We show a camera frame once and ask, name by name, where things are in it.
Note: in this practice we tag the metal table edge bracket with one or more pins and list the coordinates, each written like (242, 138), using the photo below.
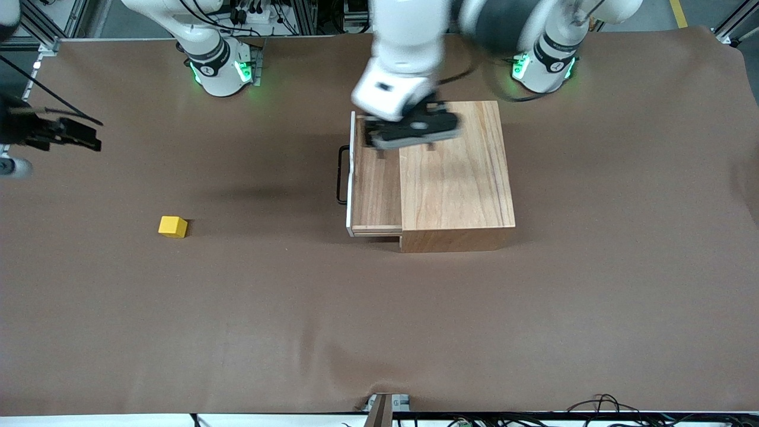
(385, 409)

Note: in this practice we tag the white-fronted wooden drawer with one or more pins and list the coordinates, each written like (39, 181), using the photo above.
(376, 190)

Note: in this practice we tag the perforated metal side rail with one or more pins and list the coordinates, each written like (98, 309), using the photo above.
(31, 77)

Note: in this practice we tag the brown table cover sheet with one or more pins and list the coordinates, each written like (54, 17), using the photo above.
(237, 296)

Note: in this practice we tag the aluminium extrusion frame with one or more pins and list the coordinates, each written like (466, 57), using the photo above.
(735, 24)
(53, 24)

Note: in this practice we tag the wooden drawer cabinet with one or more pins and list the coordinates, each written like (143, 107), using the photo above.
(456, 178)

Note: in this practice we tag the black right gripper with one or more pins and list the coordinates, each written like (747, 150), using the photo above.
(22, 127)

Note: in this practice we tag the yellow floor tape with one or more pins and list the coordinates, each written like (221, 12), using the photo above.
(679, 13)

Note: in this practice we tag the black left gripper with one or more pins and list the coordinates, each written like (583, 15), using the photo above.
(421, 105)

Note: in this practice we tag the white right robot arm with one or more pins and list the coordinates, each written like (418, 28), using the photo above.
(216, 65)

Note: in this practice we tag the yellow cube block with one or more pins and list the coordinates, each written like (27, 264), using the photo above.
(172, 227)

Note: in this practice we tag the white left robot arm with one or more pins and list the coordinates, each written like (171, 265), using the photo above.
(403, 35)

